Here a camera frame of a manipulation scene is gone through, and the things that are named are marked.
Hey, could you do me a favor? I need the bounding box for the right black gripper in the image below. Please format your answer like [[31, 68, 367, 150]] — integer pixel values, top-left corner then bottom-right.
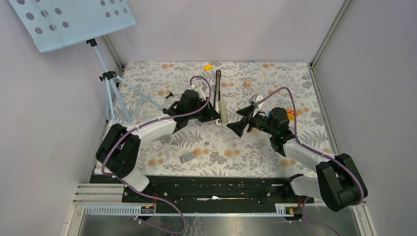
[[226, 104, 276, 137]]

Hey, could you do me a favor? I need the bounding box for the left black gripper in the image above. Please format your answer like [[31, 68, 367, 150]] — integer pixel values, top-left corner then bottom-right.
[[187, 96, 220, 122]]

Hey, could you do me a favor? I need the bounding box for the beige oblong plastic case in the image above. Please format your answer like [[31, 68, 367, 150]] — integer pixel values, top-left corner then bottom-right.
[[215, 100, 229, 125]]

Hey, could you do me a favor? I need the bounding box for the black stapler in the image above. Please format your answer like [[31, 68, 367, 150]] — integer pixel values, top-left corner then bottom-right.
[[213, 70, 221, 108]]

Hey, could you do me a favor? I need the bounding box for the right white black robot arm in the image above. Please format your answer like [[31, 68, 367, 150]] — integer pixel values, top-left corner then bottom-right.
[[227, 105, 368, 212]]

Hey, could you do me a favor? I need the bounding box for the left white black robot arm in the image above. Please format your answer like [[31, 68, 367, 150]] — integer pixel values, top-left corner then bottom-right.
[[95, 89, 220, 202]]

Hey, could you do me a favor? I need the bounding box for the floral patterned table mat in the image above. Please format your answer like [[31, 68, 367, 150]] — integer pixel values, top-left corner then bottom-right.
[[123, 61, 331, 177]]

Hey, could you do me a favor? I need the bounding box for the yellow toy brick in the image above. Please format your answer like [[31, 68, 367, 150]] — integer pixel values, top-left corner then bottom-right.
[[204, 64, 213, 71]]

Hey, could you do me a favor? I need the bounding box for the yellow butterfly toy block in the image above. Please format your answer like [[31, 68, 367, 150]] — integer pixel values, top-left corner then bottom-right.
[[286, 109, 299, 121]]

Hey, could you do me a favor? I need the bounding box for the grey staple strip block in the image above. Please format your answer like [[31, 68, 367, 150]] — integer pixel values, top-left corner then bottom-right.
[[180, 152, 196, 164]]

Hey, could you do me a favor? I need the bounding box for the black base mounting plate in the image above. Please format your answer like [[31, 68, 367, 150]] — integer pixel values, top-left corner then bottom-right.
[[121, 175, 315, 214]]

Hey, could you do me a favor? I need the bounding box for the blue perforated music stand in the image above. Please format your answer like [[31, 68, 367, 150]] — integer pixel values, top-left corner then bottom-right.
[[10, 0, 163, 123]]

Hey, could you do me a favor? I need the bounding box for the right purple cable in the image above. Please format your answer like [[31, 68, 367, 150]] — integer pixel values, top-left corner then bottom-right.
[[255, 87, 366, 236]]

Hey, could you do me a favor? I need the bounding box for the purple cable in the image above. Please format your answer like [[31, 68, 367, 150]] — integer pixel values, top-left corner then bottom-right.
[[101, 76, 213, 235], [255, 87, 366, 236]]

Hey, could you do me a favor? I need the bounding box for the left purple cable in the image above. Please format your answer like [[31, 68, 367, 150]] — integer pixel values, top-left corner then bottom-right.
[[101, 76, 213, 235]]

